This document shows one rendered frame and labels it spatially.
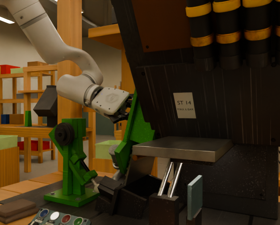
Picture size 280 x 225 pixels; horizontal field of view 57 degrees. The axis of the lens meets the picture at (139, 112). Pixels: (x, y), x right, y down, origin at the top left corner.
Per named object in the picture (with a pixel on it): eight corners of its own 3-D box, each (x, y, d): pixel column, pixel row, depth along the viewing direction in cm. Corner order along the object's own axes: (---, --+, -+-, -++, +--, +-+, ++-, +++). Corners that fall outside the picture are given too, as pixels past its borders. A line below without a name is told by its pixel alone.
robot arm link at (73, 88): (102, 96, 96) (86, 111, 90) (75, 85, 101) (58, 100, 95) (98, 77, 90) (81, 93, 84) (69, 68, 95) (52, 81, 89)
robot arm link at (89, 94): (80, 96, 84) (87, 98, 83) (96, 79, 89) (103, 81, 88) (86, 112, 90) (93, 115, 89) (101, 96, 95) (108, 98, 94)
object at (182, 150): (215, 169, 44) (215, 151, 44) (131, 160, 51) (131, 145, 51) (240, 142, 79) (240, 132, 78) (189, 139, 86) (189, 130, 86)
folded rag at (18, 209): (24, 206, 80) (24, 197, 80) (39, 212, 75) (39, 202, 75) (-10, 217, 72) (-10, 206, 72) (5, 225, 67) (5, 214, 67)
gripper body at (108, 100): (84, 99, 83) (113, 111, 79) (103, 80, 89) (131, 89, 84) (90, 114, 89) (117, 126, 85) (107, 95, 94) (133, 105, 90)
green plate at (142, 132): (144, 165, 69) (163, 89, 67) (119, 155, 73) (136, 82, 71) (161, 158, 79) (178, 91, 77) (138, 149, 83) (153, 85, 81)
